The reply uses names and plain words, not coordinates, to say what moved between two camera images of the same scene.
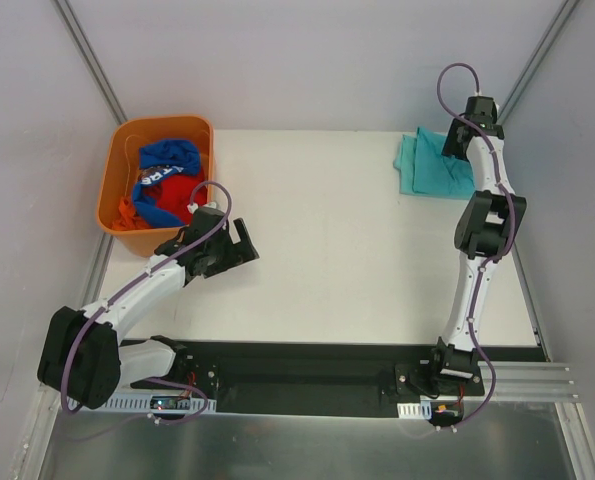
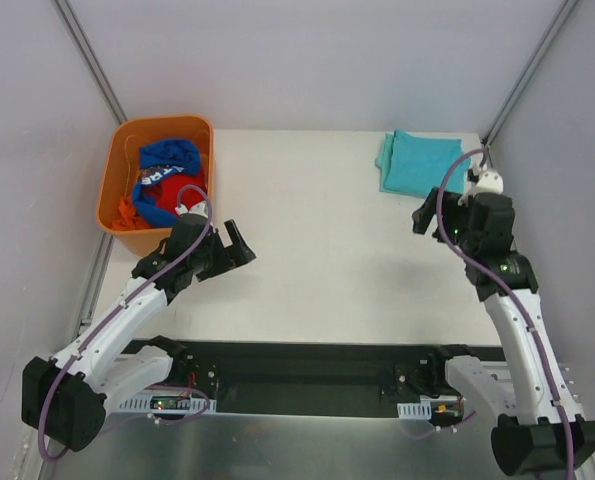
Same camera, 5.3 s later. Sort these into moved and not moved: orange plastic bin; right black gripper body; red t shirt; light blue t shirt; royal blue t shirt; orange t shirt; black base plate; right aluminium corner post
Moved: right black gripper body; light blue t shirt
Not moved: black base plate; royal blue t shirt; orange plastic bin; orange t shirt; right aluminium corner post; red t shirt
